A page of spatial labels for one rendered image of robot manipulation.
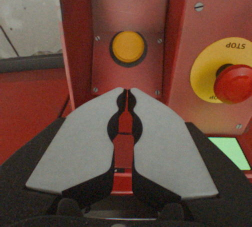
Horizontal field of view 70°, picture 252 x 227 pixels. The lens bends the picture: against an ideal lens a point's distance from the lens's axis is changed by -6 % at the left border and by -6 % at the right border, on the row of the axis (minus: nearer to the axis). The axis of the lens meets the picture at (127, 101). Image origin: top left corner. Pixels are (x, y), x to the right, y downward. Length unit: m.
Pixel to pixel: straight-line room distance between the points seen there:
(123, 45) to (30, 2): 0.87
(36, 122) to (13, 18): 0.68
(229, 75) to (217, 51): 0.03
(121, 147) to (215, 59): 0.13
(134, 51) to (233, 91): 0.12
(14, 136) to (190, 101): 0.48
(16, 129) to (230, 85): 0.55
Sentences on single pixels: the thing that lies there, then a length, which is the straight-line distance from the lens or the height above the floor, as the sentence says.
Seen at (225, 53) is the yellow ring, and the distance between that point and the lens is 0.20.
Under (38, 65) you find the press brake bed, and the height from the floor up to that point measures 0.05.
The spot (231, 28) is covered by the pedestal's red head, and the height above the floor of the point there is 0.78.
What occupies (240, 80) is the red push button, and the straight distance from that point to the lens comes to 0.18.
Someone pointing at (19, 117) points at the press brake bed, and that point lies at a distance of 0.65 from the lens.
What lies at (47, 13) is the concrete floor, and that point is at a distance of 1.05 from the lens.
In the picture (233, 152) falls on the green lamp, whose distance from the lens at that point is 0.24.
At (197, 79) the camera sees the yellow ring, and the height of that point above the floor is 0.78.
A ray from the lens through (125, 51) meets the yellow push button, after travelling 0.23.
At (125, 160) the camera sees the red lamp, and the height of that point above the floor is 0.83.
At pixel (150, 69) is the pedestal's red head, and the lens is 0.24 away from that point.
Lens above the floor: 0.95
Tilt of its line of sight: 54 degrees down
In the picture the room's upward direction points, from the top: 177 degrees counter-clockwise
